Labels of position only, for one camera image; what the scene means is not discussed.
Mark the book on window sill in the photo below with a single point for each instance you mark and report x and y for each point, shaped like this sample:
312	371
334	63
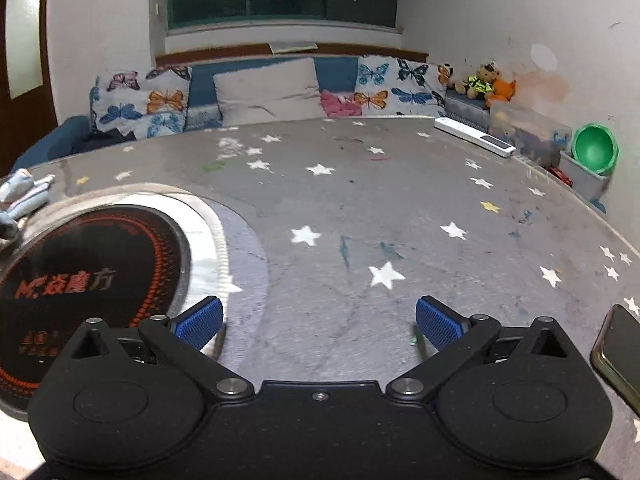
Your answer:
286	47

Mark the white remote control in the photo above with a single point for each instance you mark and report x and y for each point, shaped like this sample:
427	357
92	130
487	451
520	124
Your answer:
474	136

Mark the pink cloth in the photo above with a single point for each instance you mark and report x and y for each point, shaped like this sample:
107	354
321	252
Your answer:
338	106

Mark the blue striped shirt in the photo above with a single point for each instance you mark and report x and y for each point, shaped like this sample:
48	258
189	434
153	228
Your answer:
21	196

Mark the orange plush toy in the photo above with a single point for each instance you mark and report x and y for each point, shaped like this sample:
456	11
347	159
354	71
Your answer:
502	91

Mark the brown wooden door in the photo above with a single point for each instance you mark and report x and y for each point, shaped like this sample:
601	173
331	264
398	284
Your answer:
27	108

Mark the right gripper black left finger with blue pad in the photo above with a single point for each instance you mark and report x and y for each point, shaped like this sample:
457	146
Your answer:
178	343

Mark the clear plastic storage box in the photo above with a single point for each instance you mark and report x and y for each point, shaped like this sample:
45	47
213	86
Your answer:
535	136

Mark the black round induction cooker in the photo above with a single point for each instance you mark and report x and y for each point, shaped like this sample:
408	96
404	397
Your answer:
119	263

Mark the green plastic bowl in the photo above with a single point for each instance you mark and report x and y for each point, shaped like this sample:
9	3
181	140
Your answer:
595	148

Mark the beige pillow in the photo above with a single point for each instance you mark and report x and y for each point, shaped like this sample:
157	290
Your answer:
279	92

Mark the butterfly pillow left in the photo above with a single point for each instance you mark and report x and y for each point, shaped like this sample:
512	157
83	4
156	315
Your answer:
147	104

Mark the teddy bear yellow vest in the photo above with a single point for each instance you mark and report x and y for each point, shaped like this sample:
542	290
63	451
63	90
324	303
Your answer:
481	85

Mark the blue sofa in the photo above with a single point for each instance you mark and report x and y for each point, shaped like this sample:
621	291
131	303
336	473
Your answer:
336	75

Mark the grey star tablecloth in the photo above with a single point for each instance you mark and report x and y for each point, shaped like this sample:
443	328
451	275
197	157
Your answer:
319	237

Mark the butterfly pillow right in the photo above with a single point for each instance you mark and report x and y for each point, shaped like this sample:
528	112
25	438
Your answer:
387	86

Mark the butterfly pillow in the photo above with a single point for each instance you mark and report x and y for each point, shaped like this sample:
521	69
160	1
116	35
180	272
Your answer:
147	104
387	86

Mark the smartphone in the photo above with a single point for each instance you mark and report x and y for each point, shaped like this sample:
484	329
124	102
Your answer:
616	355

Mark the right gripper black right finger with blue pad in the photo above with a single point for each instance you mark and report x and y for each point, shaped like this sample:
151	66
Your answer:
460	342

